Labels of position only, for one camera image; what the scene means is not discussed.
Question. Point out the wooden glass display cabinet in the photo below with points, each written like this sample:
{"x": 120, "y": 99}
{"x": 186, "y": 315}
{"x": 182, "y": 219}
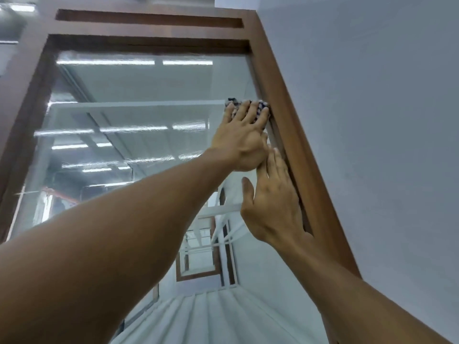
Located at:
{"x": 294, "y": 121}

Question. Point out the ceiling light tube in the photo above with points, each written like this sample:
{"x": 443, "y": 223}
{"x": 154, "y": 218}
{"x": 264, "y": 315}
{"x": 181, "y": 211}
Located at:
{"x": 23, "y": 7}

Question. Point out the person's right forearm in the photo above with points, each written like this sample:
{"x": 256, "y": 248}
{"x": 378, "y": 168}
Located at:
{"x": 358, "y": 304}

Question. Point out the person's right hand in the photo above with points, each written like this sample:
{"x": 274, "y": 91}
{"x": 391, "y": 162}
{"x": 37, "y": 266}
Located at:
{"x": 276, "y": 211}

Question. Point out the person's left forearm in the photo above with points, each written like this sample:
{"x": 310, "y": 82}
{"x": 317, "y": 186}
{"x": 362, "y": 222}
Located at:
{"x": 107, "y": 254}

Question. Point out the blue white checkered cloth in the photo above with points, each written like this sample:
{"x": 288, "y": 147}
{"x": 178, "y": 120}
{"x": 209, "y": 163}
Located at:
{"x": 230, "y": 101}

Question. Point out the person's left hand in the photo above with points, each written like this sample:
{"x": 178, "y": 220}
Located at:
{"x": 244, "y": 143}

